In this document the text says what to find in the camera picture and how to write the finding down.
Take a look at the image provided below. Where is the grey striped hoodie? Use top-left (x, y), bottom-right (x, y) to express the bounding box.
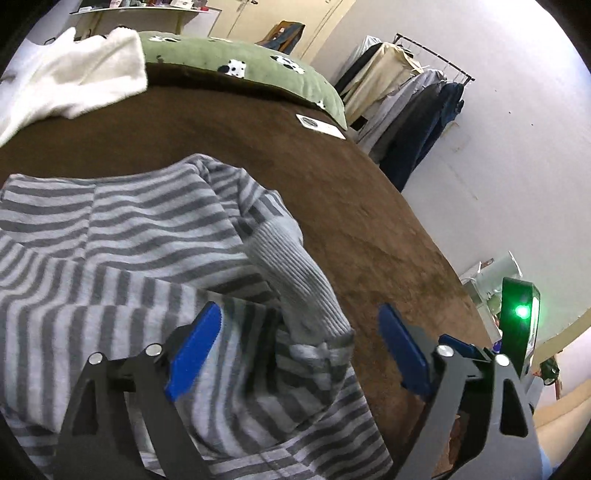
top-left (0, 154), bottom-right (393, 480)

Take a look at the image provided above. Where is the black metal clothes rack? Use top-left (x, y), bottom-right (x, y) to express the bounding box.
top-left (392, 33), bottom-right (476, 84)

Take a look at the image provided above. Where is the hanging navy jacket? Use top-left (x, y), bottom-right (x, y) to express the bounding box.
top-left (379, 82), bottom-right (465, 193)

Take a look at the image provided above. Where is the hanging black coat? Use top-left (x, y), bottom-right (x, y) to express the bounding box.
top-left (335, 34), bottom-right (384, 93)

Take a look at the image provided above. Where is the white card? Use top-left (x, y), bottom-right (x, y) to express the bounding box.
top-left (295, 114), bottom-right (346, 140)

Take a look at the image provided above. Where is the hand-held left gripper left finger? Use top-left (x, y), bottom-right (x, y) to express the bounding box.
top-left (53, 301), bottom-right (223, 480)

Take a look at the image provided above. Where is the hanging grey garment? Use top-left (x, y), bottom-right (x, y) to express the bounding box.
top-left (358, 69), bottom-right (446, 162)

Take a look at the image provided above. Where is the wall shelf with items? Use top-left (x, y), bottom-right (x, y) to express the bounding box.
top-left (69, 4), bottom-right (222, 40)

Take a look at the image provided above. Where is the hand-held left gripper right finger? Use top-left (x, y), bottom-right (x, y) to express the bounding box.
top-left (378, 304), bottom-right (546, 480)

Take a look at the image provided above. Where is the green cow print duvet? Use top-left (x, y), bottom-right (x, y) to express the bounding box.
top-left (139, 30), bottom-right (348, 131)

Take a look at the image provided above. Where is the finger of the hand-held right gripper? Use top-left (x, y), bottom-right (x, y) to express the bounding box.
top-left (450, 338), bottom-right (492, 363)

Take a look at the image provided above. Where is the white fleece garment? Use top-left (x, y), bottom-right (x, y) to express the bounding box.
top-left (0, 27), bottom-right (148, 147)

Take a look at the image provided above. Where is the cream wooden door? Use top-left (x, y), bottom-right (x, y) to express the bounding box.
top-left (208, 0), bottom-right (345, 63)

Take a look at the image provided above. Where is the hanging beige coat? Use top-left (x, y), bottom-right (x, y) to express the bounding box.
top-left (342, 41), bottom-right (423, 125)

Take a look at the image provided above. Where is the chair draped with clothes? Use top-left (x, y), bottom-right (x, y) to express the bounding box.
top-left (256, 21), bottom-right (306, 58)

